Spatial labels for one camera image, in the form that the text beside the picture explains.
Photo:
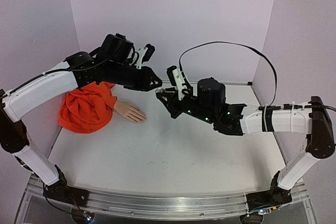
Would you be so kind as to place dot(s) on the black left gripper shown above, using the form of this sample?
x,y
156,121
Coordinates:
x,y
150,76

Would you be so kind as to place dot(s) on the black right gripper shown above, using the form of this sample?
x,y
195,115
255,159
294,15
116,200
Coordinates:
x,y
176,104

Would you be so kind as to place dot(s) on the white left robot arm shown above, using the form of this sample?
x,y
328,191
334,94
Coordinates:
x,y
76,71

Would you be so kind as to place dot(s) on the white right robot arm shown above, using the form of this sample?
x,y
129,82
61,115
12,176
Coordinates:
x,y
198,160

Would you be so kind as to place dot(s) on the mannequin hand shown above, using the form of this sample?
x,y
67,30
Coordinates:
x,y
130,112

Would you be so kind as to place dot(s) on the orange cloth sleeve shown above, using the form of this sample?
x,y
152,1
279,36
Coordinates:
x,y
88,109

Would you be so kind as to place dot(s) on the aluminium back rail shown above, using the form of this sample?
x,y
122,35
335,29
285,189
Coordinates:
x,y
213,81

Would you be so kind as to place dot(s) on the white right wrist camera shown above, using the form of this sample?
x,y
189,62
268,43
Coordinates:
x,y
180,82

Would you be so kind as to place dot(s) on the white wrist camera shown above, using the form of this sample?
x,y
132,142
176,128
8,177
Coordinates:
x,y
142,55
180,82

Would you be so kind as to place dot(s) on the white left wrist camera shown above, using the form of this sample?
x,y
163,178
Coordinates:
x,y
142,55

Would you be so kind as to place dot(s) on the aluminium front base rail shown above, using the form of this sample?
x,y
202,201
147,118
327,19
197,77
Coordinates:
x,y
68,203

